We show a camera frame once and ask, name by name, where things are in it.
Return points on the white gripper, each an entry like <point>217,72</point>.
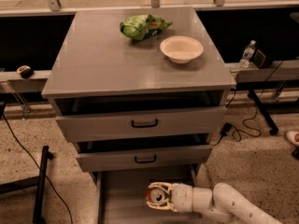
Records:
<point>181,196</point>

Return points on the red coke can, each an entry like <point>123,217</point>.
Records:
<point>155,195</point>

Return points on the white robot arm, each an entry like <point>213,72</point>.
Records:
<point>221,204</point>

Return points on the grey bottom drawer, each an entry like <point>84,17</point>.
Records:
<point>122,197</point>

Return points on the grey drawer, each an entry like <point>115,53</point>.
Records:
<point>137,124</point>
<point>142,158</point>
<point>122,197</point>

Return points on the grey middle drawer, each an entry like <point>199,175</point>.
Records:
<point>142,158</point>

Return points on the grey drawer cabinet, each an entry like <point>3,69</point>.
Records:
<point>100,71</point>

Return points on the grey top drawer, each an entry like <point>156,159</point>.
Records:
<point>137,124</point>

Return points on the black stand leg left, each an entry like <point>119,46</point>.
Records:
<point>36,181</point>

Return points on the black stand leg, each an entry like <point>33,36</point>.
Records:
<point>36,181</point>
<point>272,125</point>

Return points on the black stand leg right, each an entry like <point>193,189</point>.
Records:
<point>272,125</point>

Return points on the red white shoe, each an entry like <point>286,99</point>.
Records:
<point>293,137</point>

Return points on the white bowl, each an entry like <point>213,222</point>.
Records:
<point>181,49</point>

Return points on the small black box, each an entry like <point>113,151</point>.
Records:
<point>261,60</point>

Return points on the clear water bottle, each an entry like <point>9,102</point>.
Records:
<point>247,54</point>

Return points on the green chip bag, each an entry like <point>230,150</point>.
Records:
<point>141,27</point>

